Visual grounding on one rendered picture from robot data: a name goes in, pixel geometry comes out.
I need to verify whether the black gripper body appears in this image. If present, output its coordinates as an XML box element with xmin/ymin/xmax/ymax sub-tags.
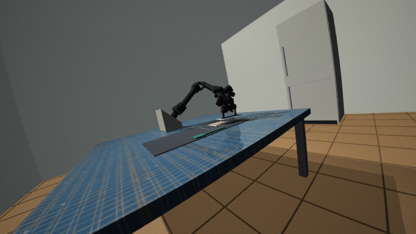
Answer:
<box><xmin>221</xmin><ymin>92</ymin><xmax>235</xmax><ymax>106</ymax></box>

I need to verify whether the dark grey rectangular mat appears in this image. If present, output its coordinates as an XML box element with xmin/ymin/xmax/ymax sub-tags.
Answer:
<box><xmin>143</xmin><ymin>119</ymin><xmax>248</xmax><ymax>156</ymax></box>

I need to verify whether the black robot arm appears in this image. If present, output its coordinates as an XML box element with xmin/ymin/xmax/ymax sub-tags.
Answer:
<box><xmin>171</xmin><ymin>81</ymin><xmax>233</xmax><ymax>118</ymax></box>

